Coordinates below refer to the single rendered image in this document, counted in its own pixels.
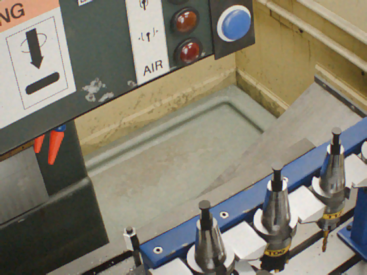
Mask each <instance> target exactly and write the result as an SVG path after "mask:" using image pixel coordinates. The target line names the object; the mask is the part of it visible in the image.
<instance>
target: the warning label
mask: <svg viewBox="0 0 367 275"><path fill-rule="evenodd" d="M59 6H60V5H59V2H58V0H3V1H1V2H0V129H1V128H3V127H5V126H7V125H9V124H10V123H13V122H14V121H16V120H18V119H20V118H22V117H25V116H27V115H29V114H31V113H33V112H35V111H36V110H38V109H40V108H42V107H44V106H46V105H48V104H50V103H52V102H54V101H56V100H59V99H60V98H63V97H64V96H67V95H69V94H70V93H73V92H75V91H76V89H75V84H74V79H73V74H72V69H71V64H70V59H69V55H68V54H69V52H68V48H67V43H66V36H65V34H64V27H63V22H62V16H61V13H60V12H61V11H60V7H59Z"/></svg>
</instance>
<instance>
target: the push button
mask: <svg viewBox="0 0 367 275"><path fill-rule="evenodd" d="M250 25H251V24H250V16H249V14H248V13H247V12H246V11H244V10H242V9H235V10H233V11H231V12H230V13H229V14H228V15H226V16H225V18H224V19H223V21H222V33H223V35H224V36H225V37H226V38H228V39H229V40H232V41H234V40H237V39H240V38H241V37H244V36H245V35H246V32H248V30H249V28H250Z"/></svg>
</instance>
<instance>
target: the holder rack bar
mask: <svg viewBox="0 0 367 275"><path fill-rule="evenodd" d="M339 138H340V140H341V146H342V147H343V149H344V156H346V155H347V154H349V153H350V152H354V154H356V155H359V154H361V150H362V146H363V145H364V142H367V117H366V118H364V119H362V120H360V121H358V122H357V123H356V124H354V125H352V126H350V127H348V128H347V129H346V130H344V131H342V133H341V135H340V136H339ZM331 139H332V138H331ZM331 139H329V140H328V141H326V142H324V143H323V144H322V145H320V146H318V147H317V148H315V149H313V150H312V151H310V152H309V153H306V154H304V155H303V156H301V157H299V158H297V159H296V160H295V161H293V162H291V163H289V164H288V165H286V166H284V167H283V169H282V170H281V174H282V175H283V176H284V181H285V182H286V186H287V189H288V191H291V190H292V189H294V188H296V187H297V186H298V185H300V184H304V185H305V186H306V187H309V186H311V185H312V183H313V178H314V177H316V178H317V179H318V178H319V177H320V171H321V170H322V165H323V161H324V157H325V154H326V150H327V147H328V146H329V144H330V140H331ZM272 175H273V174H272ZM272 175H270V176H268V177H266V178H265V179H262V180H261V181H260V182H258V183H256V184H255V185H253V186H251V187H249V188H247V189H245V190H243V191H242V192H240V193H238V194H236V195H235V196H232V197H231V198H229V199H227V200H226V201H224V202H222V203H220V204H218V205H217V206H214V207H213V208H211V209H209V212H211V213H212V215H213V217H214V218H215V219H216V221H217V223H218V226H219V228H220V232H221V231H222V230H224V229H226V228H227V227H230V226H231V225H233V224H235V223H236V222H238V221H240V220H241V219H246V220H247V221H248V222H249V223H251V222H253V221H254V216H255V214H256V212H257V211H258V210H259V209H260V210H261V211H262V208H263V202H264V200H265V195H266V191H267V185H268V182H269V181H270V180H271V176H272ZM198 220H199V215H198V216H196V217H195V218H193V219H190V220H188V221H186V222H185V223H183V224H181V225H179V226H178V227H176V228H174V229H172V230H169V231H167V232H166V233H164V234H162V235H161V236H158V237H156V238H154V239H152V240H150V241H149V242H146V243H145V244H143V245H141V246H139V250H140V254H141V256H142V259H143V260H144V261H145V263H146V264H147V265H148V266H149V268H153V267H158V266H159V265H160V264H161V263H163V262H165V261H167V260H169V259H171V258H173V257H175V256H177V255H179V256H180V257H181V258H182V259H183V260H184V259H187V254H188V252H189V250H190V249H191V248H192V247H193V246H194V245H195V236H196V227H197V221H198Z"/></svg>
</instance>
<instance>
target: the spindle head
mask: <svg viewBox="0 0 367 275"><path fill-rule="evenodd" d="M58 2H59V5H60V6H59V7H60V11H61V12H60V13H61V16H62V22H63V27H64V34H65V36H66V43H67V48H68V52H69V54H68V55H69V59H70V64H71V69H72V74H73V79H74V84H75V89H76V91H75V92H73V93H70V94H69V95H67V96H64V97H63V98H60V99H59V100H56V101H54V102H52V103H50V104H48V105H46V106H44V107H42V108H40V109H38V110H36V111H35V112H33V113H31V114H29V115H27V116H25V117H22V118H20V119H18V120H16V121H14V122H13V123H10V124H9V125H7V126H5V127H3V128H1V129H0V157H2V156H3V155H5V154H7V153H10V152H12V151H14V150H15V149H17V148H19V147H21V146H24V145H25V144H28V143H29V142H31V141H33V140H35V139H37V138H39V137H41V136H42V135H45V134H47V133H49V132H51V131H53V130H55V129H57V128H59V127H61V126H63V125H65V124H67V123H69V122H70V121H72V120H75V119H76V118H78V117H81V116H83V115H84V114H87V113H89V112H91V111H93V110H95V109H97V108H99V107H101V106H103V105H105V104H107V103H109V102H111V101H113V100H116V99H118V98H120V97H121V96H123V95H125V94H127V93H129V92H131V91H133V90H135V89H138V88H140V87H142V86H144V85H147V84H149V83H151V82H153V81H156V80H157V79H160V78H162V77H164V76H166V75H169V74H171V73H173V72H175V71H177V70H179V69H181V68H184V67H186V66H182V65H180V64H177V63H176V61H175V58H174V53H175V50H176V48H177V46H178V45H179V44H180V43H181V42H182V41H184V40H185V39H187V38H190V37H194V38H197V39H198V40H199V41H200V42H201V43H202V44H203V52H202V54H201V57H200V58H199V59H198V60H197V62H199V61H201V60H203V59H205V58H207V57H209V56H211V55H214V44H213V42H212V28H211V20H210V5H209V0H189V1H188V2H186V3H184V4H181V5H177V4H174V3H172V2H170V1H169V0H161V6H162V11H163V24H164V32H165V37H166V47H167V48H166V51H167V56H168V66H169V71H167V72H166V73H163V74H162V75H159V76H157V77H155V78H152V79H150V80H148V81H146V82H143V83H142V84H138V83H137V80H136V68H135V65H134V58H133V50H132V43H131V36H130V30H129V26H128V25H129V22H128V16H127V8H126V3H125V0H91V1H89V2H87V3H84V4H82V5H78V4H79V3H78V0H58ZM183 7H193V8H195V9H196V10H197V11H198V12H199V14H200V22H199V25H198V26H197V28H196V29H195V30H194V31H193V32H192V33H190V34H187V35H182V36H181V35H176V34H175V33H174V32H173V30H172V28H171V21H172V17H173V16H174V15H175V13H176V12H178V11H179V10H180V9H181V8H183Z"/></svg>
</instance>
